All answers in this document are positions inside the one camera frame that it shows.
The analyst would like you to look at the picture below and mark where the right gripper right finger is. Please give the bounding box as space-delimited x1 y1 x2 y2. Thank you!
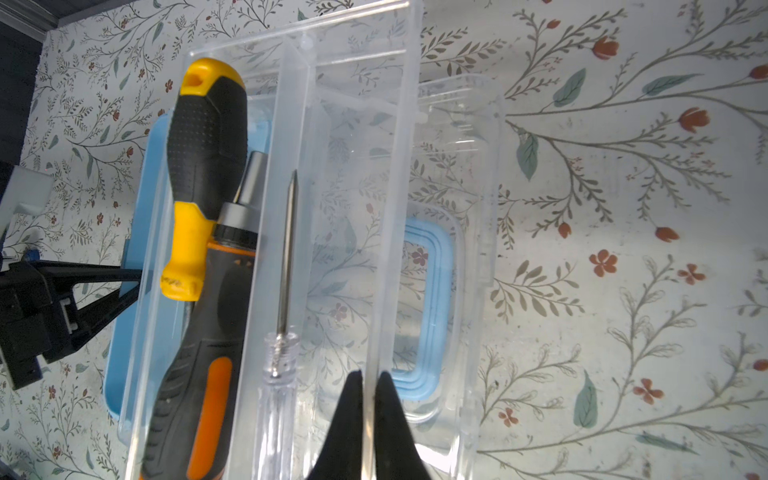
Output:
374 372 431 480

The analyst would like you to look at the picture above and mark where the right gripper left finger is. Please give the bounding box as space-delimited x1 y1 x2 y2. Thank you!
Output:
306 371 363 480

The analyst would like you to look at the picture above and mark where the floral table mat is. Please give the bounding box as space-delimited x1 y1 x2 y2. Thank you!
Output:
1 1 767 479

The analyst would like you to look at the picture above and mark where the clear handle screwdriver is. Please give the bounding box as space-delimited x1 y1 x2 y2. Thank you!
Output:
252 171 299 479

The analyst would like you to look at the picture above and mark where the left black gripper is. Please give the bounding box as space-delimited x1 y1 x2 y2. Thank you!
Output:
1 260 142 390

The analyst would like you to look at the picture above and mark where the light blue plastic tool box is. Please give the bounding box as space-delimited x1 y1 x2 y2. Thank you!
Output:
120 1 503 479

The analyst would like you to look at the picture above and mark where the black orange screwdriver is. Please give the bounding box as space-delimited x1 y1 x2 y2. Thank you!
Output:
140 151 268 479

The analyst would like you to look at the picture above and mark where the yellow black stubby screwdriver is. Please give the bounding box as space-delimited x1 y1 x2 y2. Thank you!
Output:
161 58 247 302

